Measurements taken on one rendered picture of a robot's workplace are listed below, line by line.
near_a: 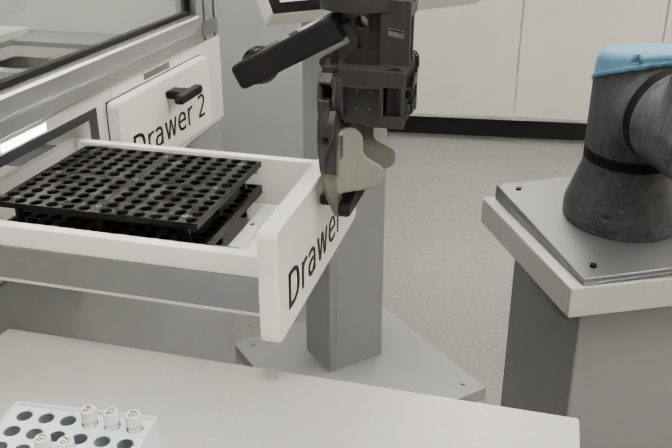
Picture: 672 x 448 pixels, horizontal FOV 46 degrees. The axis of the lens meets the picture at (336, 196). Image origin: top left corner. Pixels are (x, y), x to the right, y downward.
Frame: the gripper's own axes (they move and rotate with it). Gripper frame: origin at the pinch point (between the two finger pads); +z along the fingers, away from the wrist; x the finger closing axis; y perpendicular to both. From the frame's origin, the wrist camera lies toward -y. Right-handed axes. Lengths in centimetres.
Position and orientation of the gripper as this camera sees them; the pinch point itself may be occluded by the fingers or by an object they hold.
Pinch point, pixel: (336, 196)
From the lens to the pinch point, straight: 78.4
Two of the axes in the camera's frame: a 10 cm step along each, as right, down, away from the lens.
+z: 0.0, 9.2, 3.9
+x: 2.6, -3.7, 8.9
